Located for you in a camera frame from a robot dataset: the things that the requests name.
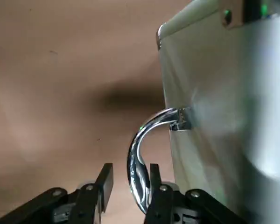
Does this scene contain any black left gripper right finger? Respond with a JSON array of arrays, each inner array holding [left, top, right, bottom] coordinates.
[[143, 163, 248, 224]]

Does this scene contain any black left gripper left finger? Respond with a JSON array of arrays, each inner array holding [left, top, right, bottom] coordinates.
[[0, 163, 114, 224]]

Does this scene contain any aluminium first-aid case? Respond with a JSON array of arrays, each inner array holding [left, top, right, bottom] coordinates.
[[127, 0, 280, 224]]

